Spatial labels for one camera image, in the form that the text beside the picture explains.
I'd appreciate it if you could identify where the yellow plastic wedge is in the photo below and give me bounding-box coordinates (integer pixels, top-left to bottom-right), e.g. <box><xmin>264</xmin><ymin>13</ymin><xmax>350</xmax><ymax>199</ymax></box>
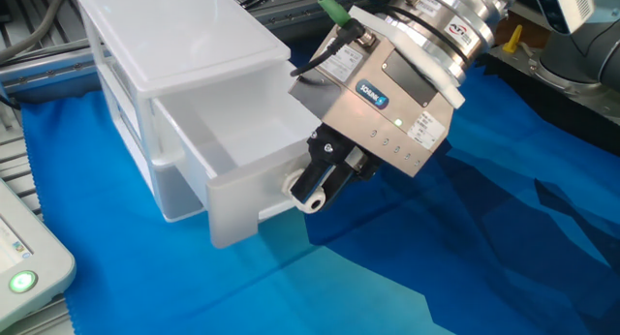
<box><xmin>501</xmin><ymin>23</ymin><xmax>525</xmax><ymax>55</ymax></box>

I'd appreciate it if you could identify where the white plastic drawer cabinet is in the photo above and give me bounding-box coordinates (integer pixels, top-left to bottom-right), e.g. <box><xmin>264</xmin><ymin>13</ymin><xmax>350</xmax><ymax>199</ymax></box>
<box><xmin>76</xmin><ymin>0</ymin><xmax>292</xmax><ymax>224</ymax></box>

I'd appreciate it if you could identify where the drawer with black knob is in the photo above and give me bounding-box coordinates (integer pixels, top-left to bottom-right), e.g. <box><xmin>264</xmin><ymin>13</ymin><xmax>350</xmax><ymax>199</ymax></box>
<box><xmin>152</xmin><ymin>163</ymin><xmax>207</xmax><ymax>224</ymax></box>

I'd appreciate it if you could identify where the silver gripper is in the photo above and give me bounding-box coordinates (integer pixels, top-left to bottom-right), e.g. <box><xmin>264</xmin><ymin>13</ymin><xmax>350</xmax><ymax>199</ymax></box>
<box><xmin>288</xmin><ymin>5</ymin><xmax>467</xmax><ymax>214</ymax></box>

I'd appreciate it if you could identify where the white teach pendant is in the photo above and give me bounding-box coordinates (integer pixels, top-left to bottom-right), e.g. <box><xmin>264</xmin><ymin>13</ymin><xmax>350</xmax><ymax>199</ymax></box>
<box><xmin>0</xmin><ymin>176</ymin><xmax>78</xmax><ymax>332</ymax></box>

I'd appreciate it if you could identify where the grey corrugated hose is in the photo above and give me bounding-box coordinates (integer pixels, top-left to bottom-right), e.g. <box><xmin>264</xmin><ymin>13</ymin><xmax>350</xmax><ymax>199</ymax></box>
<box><xmin>0</xmin><ymin>0</ymin><xmax>74</xmax><ymax>65</ymax></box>

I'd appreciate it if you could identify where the blue mountain print cloth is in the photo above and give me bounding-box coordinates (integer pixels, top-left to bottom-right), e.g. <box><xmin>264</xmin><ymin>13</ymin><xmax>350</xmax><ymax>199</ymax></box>
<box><xmin>18</xmin><ymin>39</ymin><xmax>620</xmax><ymax>335</ymax></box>

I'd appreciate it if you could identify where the drawer with white knob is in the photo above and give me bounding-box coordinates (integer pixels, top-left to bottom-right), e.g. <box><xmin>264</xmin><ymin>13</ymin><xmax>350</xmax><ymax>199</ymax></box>
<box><xmin>149</xmin><ymin>58</ymin><xmax>326</xmax><ymax>250</ymax></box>

